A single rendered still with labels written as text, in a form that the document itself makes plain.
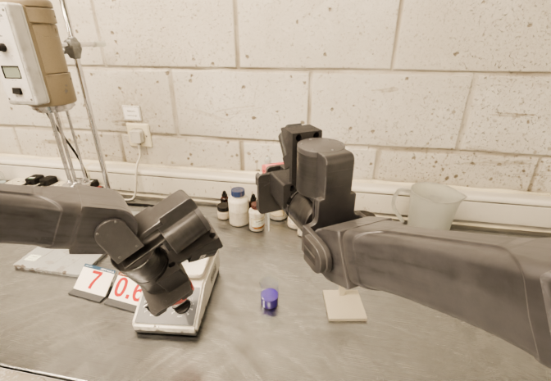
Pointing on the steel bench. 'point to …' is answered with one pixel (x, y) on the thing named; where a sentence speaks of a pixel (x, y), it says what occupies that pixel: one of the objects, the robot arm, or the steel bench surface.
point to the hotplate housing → (197, 306)
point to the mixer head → (34, 56)
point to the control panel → (170, 313)
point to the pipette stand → (343, 305)
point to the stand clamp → (72, 47)
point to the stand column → (80, 75)
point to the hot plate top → (196, 269)
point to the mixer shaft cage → (68, 151)
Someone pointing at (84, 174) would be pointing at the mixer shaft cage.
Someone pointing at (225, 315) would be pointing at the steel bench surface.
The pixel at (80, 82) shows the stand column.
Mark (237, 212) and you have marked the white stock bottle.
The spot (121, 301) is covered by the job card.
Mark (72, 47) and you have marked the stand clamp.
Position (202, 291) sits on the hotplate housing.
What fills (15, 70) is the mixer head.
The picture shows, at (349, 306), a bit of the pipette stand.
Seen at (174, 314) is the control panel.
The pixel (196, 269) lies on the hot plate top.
